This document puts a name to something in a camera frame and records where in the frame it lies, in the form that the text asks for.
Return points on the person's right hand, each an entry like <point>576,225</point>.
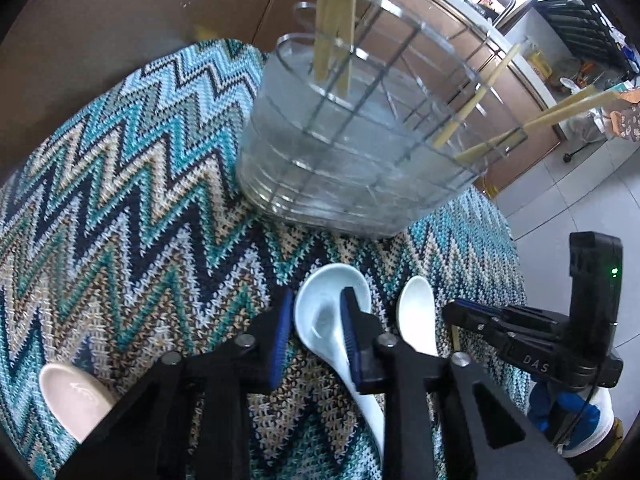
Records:
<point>542,407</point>

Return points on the white ceramic spoon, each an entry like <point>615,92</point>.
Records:
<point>320,305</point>
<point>417,310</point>
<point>70,395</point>

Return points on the black kitchen rack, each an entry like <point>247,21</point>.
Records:
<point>575,15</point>

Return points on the zigzag patterned table mat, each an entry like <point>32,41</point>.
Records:
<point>125,210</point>

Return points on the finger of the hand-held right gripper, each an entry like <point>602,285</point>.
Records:
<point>480,320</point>
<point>545,319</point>

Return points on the white plastic bag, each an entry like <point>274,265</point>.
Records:
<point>571,85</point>

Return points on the steel faucet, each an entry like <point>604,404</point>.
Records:
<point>507,7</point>

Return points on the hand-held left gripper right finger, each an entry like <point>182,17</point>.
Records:
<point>350,342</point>

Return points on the yellow detergent bottle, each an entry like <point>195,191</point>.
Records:
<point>540,62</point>

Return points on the brown patterned cloth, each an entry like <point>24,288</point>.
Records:
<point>625,117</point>

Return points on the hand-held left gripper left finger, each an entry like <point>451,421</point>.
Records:
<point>280,342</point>

